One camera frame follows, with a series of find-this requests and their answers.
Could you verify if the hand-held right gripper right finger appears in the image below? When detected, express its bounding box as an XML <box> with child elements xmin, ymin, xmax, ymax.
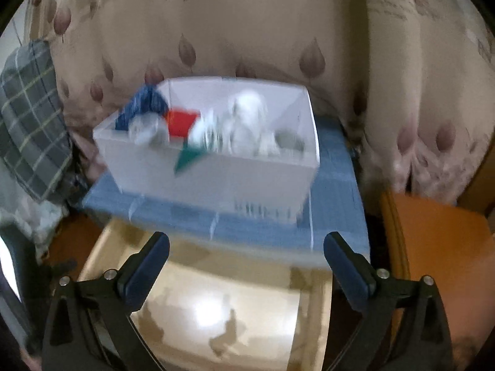
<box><xmin>323</xmin><ymin>231</ymin><xmax>455</xmax><ymax>371</ymax></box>

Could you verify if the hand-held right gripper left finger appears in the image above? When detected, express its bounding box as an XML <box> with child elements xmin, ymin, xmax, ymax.
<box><xmin>41</xmin><ymin>231</ymin><xmax>171</xmax><ymax>371</ymax></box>

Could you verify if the grey wooden drawer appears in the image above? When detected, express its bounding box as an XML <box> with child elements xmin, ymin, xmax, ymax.
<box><xmin>75</xmin><ymin>218</ymin><xmax>335</xmax><ymax>371</ymax></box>

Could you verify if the white cardboard box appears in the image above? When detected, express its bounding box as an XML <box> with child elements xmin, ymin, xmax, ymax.
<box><xmin>93</xmin><ymin>76</ymin><xmax>321</xmax><ymax>225</ymax></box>

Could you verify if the pinkish grey underwear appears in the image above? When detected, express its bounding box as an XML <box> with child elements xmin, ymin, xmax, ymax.
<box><xmin>129</xmin><ymin>114</ymin><xmax>169</xmax><ymax>147</ymax></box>

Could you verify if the pale printed underwear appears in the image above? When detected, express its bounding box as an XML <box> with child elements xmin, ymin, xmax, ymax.
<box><xmin>189</xmin><ymin>116</ymin><xmax>225</xmax><ymax>153</ymax></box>

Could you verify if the red underwear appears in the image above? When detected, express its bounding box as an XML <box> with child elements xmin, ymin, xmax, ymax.
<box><xmin>166</xmin><ymin>110</ymin><xmax>200</xmax><ymax>139</ymax></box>

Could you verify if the dark blue patterned underwear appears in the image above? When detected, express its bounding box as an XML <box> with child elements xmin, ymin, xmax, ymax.
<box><xmin>115</xmin><ymin>85</ymin><xmax>171</xmax><ymax>131</ymax></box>

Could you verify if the white underwear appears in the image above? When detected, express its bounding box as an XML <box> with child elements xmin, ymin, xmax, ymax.
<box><xmin>226</xmin><ymin>90</ymin><xmax>269</xmax><ymax>155</ymax></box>

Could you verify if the grey nightstand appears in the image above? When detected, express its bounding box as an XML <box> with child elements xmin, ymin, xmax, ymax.
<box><xmin>83</xmin><ymin>120</ymin><xmax>372</xmax><ymax>275</ymax></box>

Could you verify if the blue checked cloth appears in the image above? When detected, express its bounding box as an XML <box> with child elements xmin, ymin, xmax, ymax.
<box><xmin>83</xmin><ymin>120</ymin><xmax>370</xmax><ymax>267</ymax></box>

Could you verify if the wooden chair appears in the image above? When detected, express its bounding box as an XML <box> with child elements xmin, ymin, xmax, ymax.
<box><xmin>381</xmin><ymin>189</ymin><xmax>495</xmax><ymax>371</ymax></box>

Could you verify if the white printed cloth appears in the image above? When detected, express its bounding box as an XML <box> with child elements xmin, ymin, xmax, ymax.
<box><xmin>0</xmin><ymin>170</ymin><xmax>70</xmax><ymax>248</ymax></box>

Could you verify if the grey plaid blanket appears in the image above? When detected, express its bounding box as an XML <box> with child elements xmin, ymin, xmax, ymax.
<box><xmin>0</xmin><ymin>39</ymin><xmax>74</xmax><ymax>203</ymax></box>

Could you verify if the leaf print curtain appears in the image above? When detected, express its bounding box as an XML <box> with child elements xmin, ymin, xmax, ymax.
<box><xmin>23</xmin><ymin>0</ymin><xmax>495</xmax><ymax>209</ymax></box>

